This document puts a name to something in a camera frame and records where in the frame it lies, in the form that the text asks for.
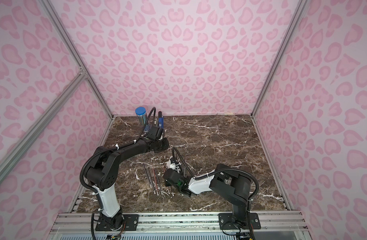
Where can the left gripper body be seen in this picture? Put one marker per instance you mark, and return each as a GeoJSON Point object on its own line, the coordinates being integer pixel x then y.
{"type": "Point", "coordinates": [159, 145]}

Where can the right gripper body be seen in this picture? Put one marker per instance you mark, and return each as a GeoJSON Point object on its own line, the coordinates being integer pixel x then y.
{"type": "Point", "coordinates": [168, 177]}

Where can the red capped pencil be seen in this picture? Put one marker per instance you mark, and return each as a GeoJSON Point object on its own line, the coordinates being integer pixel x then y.
{"type": "Point", "coordinates": [165, 178]}

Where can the dark pencil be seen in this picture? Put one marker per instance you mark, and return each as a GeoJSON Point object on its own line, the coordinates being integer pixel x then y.
{"type": "Point", "coordinates": [152, 181]}
{"type": "Point", "coordinates": [148, 177]}

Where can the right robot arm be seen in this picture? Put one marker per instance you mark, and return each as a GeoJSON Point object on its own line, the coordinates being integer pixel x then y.
{"type": "Point", "coordinates": [232, 184]}

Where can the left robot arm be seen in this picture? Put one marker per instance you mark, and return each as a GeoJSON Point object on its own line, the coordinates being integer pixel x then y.
{"type": "Point", "coordinates": [100, 171]}

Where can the blue-capped metal cylinder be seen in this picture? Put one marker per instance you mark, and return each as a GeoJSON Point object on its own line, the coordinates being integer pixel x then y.
{"type": "Point", "coordinates": [142, 117]}

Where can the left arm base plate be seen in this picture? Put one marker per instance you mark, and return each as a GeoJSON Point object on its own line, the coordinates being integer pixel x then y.
{"type": "Point", "coordinates": [127, 222]}

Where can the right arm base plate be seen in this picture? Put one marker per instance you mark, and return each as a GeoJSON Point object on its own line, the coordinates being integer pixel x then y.
{"type": "Point", "coordinates": [226, 222]}

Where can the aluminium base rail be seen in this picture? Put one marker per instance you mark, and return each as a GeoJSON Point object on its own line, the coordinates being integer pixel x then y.
{"type": "Point", "coordinates": [275, 225]}

